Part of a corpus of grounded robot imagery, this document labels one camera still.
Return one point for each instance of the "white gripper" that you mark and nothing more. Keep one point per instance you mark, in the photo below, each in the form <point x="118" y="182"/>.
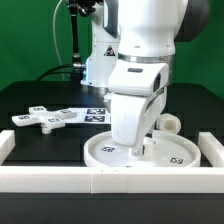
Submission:
<point x="136" y="98"/>

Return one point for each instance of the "white round table top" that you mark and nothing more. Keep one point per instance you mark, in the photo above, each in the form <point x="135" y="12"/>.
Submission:
<point x="163" y="149"/>

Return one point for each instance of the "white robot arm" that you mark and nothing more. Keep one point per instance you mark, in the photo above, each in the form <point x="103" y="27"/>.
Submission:
<point x="133" y="56"/>

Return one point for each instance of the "white marker sheet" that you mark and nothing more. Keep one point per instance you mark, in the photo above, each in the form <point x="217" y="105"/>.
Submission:
<point x="90" y="116"/>

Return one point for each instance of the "white right fence bar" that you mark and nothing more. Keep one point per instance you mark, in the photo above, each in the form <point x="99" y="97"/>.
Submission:
<point x="212" y="149"/>

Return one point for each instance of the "white fence bar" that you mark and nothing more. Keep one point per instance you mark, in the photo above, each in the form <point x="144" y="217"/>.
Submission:
<point x="212" y="149"/>
<point x="25" y="179"/>
<point x="7" y="143"/>

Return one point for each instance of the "white cross-shaped table base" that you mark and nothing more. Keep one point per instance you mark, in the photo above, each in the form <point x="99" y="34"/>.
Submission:
<point x="48" y="120"/>

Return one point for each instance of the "white front fence bar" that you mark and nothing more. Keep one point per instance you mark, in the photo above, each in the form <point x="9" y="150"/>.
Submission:
<point x="25" y="179"/>

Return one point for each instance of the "white left fence bar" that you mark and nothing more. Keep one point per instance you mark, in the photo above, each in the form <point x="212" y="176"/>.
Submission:
<point x="7" y="143"/>

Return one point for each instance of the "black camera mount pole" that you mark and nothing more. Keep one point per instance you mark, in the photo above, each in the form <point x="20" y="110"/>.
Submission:
<point x="84" y="8"/>

